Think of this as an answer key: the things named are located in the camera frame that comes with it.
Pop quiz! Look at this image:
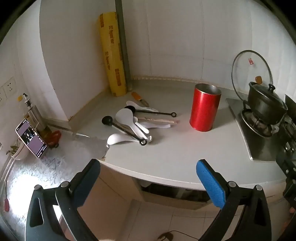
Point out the red toy car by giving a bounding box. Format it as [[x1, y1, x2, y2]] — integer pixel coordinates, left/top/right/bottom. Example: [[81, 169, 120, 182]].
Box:
[[45, 130, 62, 147]]

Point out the smartphone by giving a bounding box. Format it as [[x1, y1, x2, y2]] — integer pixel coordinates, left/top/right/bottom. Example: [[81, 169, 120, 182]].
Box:
[[16, 118, 48, 159]]

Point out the wooden chopsticks pair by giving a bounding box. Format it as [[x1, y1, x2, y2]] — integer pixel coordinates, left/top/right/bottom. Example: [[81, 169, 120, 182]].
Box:
[[136, 116, 180, 124]]

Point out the small white spoon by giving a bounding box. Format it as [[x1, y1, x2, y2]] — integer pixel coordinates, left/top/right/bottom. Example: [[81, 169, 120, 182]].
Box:
[[134, 117, 171, 133]]

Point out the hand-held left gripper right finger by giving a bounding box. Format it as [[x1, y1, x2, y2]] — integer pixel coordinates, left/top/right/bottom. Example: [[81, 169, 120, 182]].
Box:
[[196, 159, 271, 241]]

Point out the black ladle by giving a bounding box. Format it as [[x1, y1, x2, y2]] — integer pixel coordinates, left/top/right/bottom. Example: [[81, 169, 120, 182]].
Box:
[[124, 105, 177, 117], [102, 115, 148, 146]]

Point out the glass pot lid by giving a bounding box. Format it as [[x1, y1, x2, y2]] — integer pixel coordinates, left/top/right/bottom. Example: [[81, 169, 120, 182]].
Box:
[[231, 50, 274, 102]]

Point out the patterned foil mat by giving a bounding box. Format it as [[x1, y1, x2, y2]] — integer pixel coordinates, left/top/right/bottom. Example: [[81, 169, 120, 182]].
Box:
[[0, 126, 110, 241]]

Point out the white dotted rice paddle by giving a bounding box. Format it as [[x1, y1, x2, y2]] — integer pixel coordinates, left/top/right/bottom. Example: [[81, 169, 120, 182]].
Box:
[[115, 108, 153, 142]]

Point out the black cooking pot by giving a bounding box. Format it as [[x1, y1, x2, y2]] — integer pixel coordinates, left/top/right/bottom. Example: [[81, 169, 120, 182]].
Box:
[[248, 82, 288, 124]]

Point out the white wall socket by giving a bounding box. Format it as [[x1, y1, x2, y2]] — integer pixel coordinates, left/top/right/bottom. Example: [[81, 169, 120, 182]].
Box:
[[1, 77, 16, 95]]

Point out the red cylindrical container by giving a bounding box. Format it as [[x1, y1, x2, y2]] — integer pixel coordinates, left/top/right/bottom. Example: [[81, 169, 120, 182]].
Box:
[[189, 83, 222, 132]]

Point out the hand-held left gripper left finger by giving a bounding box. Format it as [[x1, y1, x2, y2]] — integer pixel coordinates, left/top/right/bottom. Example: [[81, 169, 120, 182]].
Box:
[[25, 159, 101, 241]]

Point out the yellow cling wrap roll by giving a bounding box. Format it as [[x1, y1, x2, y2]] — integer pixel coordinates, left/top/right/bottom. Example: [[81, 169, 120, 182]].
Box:
[[99, 11, 127, 97]]

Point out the white printed soup spoon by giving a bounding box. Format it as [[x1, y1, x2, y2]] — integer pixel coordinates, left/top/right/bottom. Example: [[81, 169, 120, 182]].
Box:
[[107, 133, 140, 146]]

